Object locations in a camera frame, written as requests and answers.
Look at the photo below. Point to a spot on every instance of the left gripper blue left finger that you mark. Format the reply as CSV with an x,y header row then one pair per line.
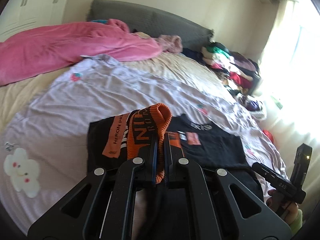
x,y
140,187

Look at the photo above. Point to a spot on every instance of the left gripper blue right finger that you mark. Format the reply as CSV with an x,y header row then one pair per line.
x,y
191,212

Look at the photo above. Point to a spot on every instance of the black sweater orange patches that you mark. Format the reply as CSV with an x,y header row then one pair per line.
x,y
206,144

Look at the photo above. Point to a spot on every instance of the pile of folded clothes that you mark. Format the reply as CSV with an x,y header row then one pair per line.
x,y
237,73

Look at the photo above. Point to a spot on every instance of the right hand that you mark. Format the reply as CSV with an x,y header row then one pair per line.
x,y
276,200

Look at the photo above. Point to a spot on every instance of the lilac strawberry print quilt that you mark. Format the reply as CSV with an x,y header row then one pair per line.
x,y
43,146

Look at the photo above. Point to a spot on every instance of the dark navy garment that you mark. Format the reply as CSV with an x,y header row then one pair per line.
x,y
194,55

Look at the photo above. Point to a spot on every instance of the pink fuzzy garment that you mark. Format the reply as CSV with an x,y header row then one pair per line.
x,y
170,43

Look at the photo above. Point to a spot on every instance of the pink fleece blanket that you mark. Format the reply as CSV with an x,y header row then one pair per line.
x,y
46,49

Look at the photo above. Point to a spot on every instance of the grey quilted headboard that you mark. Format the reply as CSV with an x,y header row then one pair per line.
x,y
152,21

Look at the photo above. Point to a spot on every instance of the cream wardrobe cabinet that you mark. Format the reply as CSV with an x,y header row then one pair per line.
x,y
21,15

